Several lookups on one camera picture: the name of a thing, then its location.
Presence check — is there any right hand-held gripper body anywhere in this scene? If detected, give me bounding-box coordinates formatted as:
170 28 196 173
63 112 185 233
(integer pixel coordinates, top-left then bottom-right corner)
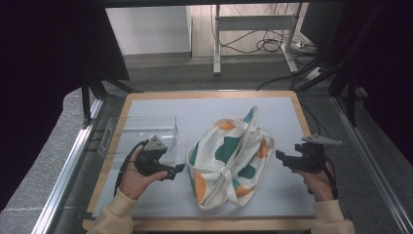
293 134 343 174

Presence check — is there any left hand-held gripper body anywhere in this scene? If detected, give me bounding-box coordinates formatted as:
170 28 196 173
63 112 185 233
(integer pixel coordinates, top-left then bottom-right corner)
134 135 169 178

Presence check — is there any clear plastic container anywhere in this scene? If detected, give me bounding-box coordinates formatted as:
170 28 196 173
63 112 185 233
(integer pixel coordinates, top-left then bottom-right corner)
96 114 179 166

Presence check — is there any white tote bag teal orange print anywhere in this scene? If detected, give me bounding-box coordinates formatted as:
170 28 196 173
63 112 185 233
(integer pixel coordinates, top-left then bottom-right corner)
186 105 277 211

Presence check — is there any person's right hand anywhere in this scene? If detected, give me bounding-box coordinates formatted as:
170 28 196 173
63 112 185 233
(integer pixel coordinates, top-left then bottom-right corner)
291 160 337 203

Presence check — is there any person's left hand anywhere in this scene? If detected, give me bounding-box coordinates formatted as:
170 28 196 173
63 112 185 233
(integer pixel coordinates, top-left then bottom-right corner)
119 144 169 200

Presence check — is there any black metal stand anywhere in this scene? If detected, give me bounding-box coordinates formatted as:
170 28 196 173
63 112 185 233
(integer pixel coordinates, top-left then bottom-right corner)
344 72 358 129
80 66 134 129

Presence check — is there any small wooden table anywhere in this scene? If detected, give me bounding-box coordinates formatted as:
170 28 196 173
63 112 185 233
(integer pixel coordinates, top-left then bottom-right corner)
82 90 320 232

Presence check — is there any white power strip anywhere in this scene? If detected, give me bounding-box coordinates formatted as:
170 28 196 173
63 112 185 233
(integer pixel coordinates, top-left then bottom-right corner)
305 66 325 82

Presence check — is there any black curtain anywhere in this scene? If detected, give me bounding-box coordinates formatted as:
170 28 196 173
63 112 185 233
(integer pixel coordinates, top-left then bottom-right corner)
327 0 413 165
0 0 131 213

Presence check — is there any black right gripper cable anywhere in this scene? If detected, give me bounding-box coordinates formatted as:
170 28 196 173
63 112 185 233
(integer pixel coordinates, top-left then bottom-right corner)
320 157 339 200

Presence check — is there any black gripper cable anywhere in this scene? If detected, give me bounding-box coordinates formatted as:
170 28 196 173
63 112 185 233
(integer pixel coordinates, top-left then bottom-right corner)
113 139 150 197
320 157 339 200

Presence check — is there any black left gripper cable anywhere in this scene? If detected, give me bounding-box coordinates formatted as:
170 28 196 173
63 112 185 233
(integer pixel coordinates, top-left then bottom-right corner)
113 139 150 197

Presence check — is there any black cable beside table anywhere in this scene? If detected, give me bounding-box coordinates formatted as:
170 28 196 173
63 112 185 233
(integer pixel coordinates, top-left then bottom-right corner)
255 55 333 140

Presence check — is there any aluminium rail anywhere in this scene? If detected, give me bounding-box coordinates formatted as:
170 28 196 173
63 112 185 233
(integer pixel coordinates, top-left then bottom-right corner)
31 97 105 234
330 95 413 234

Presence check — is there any tangle of black floor cables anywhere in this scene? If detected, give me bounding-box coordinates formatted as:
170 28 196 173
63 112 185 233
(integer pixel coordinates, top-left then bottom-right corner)
218 28 320 57

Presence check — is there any white metal desk frame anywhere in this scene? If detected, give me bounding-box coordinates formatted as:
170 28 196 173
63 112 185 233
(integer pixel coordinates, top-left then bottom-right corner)
212 3 305 76

